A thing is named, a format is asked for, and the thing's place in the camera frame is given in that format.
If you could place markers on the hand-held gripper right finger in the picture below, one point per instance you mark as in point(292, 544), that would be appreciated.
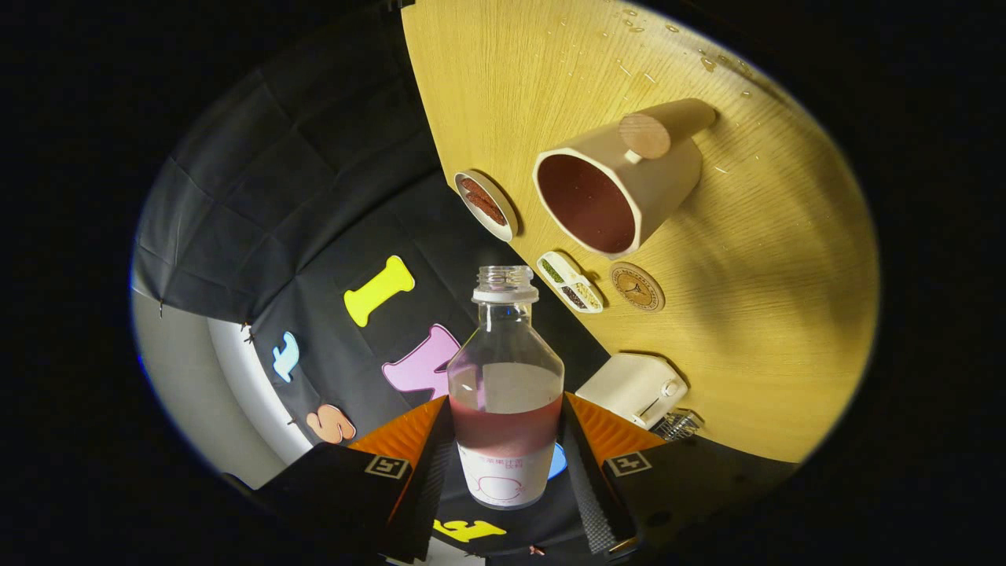
point(589, 491)

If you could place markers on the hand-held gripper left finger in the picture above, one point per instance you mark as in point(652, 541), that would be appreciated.
point(424, 491)

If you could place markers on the clear plastic juice bottle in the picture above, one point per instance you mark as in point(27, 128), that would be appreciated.
point(503, 393)

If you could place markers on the round cork coaster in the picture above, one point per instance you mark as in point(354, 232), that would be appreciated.
point(637, 288)

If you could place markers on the white toaster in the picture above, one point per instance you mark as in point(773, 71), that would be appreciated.
point(629, 385)

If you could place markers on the white divided bean dish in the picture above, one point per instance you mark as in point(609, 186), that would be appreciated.
point(570, 281)

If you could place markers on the wooden table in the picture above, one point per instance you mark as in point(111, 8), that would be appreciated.
point(747, 314)

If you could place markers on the red-brown meat piece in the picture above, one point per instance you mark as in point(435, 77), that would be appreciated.
point(475, 190)
point(487, 211)

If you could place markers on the white round plate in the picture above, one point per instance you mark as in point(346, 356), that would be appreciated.
point(507, 208)

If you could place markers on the black backdrop cloth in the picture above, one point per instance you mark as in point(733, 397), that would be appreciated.
point(275, 196)

